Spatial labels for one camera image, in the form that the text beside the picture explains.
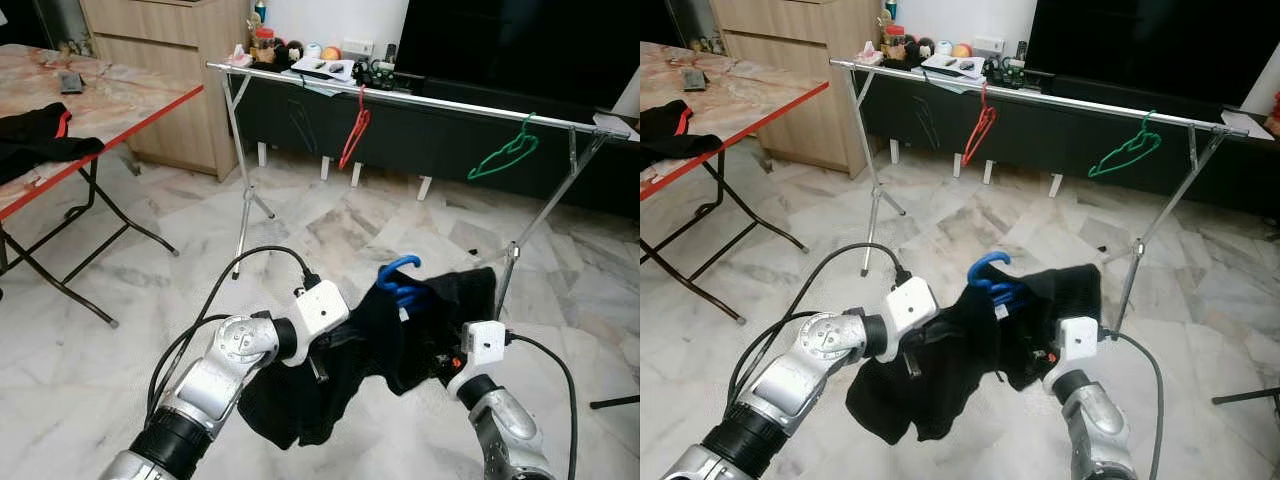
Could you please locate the plain black garment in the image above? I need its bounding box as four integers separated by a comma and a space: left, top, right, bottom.
237, 268, 498, 451
845, 263, 1103, 446

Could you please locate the blue plastic hanger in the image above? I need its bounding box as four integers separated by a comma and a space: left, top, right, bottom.
375, 255, 433, 313
966, 252, 1031, 309

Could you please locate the green plastic hanger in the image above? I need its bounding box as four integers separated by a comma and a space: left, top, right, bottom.
467, 113, 541, 182
1087, 110, 1163, 181

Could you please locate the red plastic hanger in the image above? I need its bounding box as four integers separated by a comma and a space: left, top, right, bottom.
961, 82, 998, 168
337, 85, 373, 171

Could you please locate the black low tv console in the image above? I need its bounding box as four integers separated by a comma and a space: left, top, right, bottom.
858, 55, 1280, 216
232, 55, 641, 219

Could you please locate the silver metal clothes rack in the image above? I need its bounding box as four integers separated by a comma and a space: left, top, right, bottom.
828, 57, 1253, 339
205, 60, 633, 323

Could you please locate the single white paper sheet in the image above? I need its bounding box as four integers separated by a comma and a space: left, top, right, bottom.
1218, 108, 1276, 139
592, 112, 641, 139

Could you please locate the stack of white papers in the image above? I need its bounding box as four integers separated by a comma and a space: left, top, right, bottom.
290, 57, 356, 83
920, 53, 986, 81

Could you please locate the black garment with red trim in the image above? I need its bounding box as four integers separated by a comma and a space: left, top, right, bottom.
0, 103, 106, 186
640, 98, 723, 171

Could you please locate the large black television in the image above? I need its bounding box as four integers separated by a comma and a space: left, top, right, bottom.
395, 0, 641, 113
1025, 0, 1280, 109

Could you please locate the light wooden cabinet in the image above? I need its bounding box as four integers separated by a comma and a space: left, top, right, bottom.
78, 0, 251, 181
708, 0, 881, 179

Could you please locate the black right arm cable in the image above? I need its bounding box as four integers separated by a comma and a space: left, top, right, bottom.
1098, 328, 1166, 480
503, 333, 581, 480

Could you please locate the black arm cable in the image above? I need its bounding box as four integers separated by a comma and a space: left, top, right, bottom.
147, 245, 321, 426
503, 333, 581, 480
725, 242, 913, 421
1098, 328, 1166, 480

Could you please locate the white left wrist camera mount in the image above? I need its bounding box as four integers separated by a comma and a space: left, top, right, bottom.
880, 276, 939, 363
283, 281, 351, 368

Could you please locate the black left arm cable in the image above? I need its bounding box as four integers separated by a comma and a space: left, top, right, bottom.
147, 245, 321, 426
725, 242, 913, 421

